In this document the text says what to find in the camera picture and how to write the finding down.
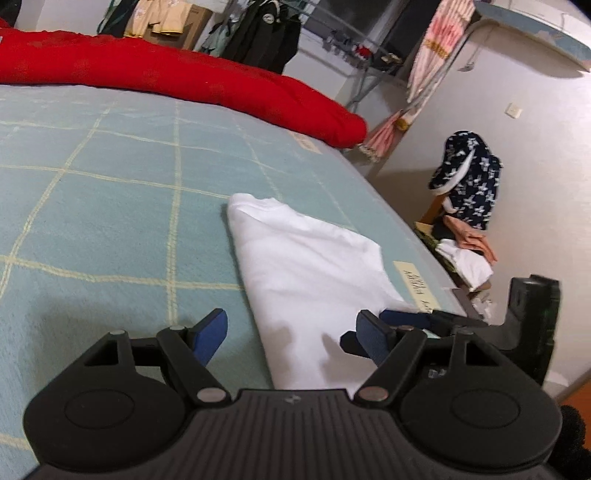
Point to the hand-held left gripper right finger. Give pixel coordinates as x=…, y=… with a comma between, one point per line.
x=374, y=339

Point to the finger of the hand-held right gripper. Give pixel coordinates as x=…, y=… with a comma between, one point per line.
x=352, y=344
x=406, y=317

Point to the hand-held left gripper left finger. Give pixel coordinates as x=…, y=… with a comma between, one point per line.
x=212, y=334

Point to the white printed long-sleeve shirt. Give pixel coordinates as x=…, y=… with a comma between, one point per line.
x=304, y=277

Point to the row of clothes pegs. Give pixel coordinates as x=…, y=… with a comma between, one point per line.
x=360, y=48

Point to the white folded cloth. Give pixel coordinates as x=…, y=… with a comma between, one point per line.
x=466, y=265

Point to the wooden chair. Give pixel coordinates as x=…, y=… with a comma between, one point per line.
x=431, y=212

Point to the navy star-print garment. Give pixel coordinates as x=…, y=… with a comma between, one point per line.
x=471, y=180

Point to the pink patterned curtain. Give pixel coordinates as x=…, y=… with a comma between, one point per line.
x=434, y=55

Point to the red quilt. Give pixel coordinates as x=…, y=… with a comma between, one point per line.
x=161, y=69

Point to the light green garment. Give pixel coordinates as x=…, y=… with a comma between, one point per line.
x=214, y=39

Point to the black jacket with round logo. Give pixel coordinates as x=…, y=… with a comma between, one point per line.
x=263, y=37

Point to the cardboard box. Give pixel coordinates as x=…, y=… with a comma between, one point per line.
x=198, y=27

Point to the plain yellow garment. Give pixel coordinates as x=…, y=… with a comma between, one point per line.
x=171, y=16

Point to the yellow flower-print garment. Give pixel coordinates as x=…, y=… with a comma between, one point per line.
x=138, y=21

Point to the dark green bag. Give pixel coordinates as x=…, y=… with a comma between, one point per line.
x=115, y=18

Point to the white wall switch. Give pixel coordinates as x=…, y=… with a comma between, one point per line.
x=513, y=110

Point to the light blue wall shelf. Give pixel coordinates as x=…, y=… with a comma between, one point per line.
x=540, y=32

